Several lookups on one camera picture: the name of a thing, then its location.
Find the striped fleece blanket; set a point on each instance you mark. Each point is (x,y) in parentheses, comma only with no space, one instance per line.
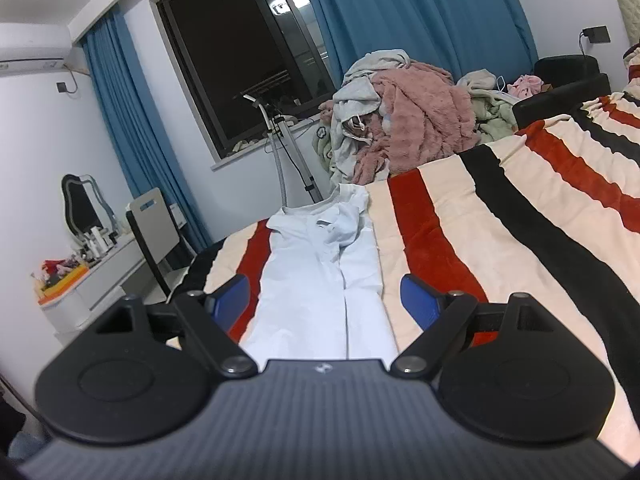
(552,211)

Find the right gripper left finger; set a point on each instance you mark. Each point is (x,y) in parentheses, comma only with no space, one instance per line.
(227,303)

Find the striped pillow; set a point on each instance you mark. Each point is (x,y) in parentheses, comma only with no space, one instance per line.
(631,60)

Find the white chair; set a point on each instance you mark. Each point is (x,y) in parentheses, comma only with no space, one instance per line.
(156,232)

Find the pink fluffy blanket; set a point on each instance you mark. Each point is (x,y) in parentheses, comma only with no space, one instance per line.
(423,117)

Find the green patterned blanket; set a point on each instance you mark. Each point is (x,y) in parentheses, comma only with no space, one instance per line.
(494,117)

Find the black wall socket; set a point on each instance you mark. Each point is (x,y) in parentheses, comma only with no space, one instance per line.
(593,35)

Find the right blue curtain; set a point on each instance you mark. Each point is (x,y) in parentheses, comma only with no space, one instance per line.
(456,35)

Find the cream quilted headboard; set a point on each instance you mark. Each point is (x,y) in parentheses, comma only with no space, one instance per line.
(630,10)

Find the left blue curtain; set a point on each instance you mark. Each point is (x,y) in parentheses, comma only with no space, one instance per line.
(133,121)

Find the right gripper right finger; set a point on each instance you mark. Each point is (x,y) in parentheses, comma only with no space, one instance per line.
(423,303)

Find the pink small garment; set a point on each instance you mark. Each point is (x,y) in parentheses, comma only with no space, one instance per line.
(526,86)

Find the white dressing table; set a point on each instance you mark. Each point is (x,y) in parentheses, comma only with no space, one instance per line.
(123,271)

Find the white air conditioner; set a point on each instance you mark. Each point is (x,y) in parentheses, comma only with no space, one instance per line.
(27,48)

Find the white t-shirt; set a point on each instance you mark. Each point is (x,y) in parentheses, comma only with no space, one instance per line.
(321,287)

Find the black armchair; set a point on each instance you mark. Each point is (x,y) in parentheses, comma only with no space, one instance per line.
(574,79)

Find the grey white clothes pile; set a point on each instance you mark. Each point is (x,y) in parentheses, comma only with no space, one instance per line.
(357,98)

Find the blue curtain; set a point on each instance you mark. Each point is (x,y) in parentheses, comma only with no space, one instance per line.
(456,35)
(133,121)

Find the wavy vanity mirror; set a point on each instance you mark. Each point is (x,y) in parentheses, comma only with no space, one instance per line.
(86,208)

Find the garment steamer stand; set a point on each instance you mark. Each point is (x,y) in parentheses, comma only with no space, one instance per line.
(281,140)

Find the dark window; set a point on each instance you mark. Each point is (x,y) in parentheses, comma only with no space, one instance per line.
(231,51)

